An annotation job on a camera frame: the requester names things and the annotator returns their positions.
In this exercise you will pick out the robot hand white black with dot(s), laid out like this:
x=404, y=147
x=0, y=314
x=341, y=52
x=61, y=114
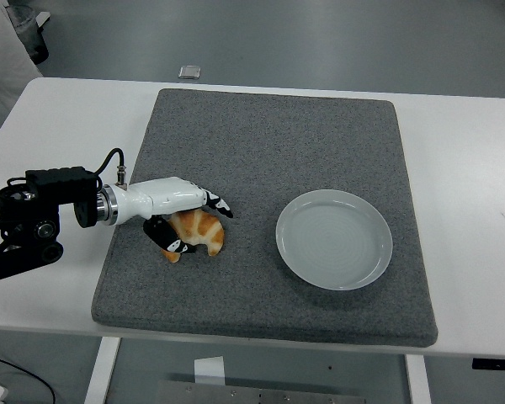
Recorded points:
x=164, y=198

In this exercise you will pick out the croissant bread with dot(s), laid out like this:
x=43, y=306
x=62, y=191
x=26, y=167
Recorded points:
x=210, y=231

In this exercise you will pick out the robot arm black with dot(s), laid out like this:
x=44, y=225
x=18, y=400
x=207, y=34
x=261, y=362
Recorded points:
x=46, y=198

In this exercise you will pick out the small silver floor plate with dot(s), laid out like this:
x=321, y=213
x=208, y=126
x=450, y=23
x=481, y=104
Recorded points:
x=189, y=72

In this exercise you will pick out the round pale grey plate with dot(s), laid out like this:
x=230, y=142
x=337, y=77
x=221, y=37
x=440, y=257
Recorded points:
x=333, y=240

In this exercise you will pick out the grey square mat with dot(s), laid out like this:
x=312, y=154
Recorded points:
x=256, y=147

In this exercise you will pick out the white tape piece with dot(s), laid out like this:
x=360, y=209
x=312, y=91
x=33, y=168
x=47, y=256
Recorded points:
x=209, y=370

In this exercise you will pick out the white table leg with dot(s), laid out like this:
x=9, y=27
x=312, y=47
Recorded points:
x=103, y=370
x=418, y=379

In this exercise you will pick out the dark bin with clear liner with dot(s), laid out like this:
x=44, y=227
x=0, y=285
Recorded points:
x=30, y=35

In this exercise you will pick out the black table control panel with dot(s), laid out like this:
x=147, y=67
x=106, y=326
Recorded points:
x=496, y=364

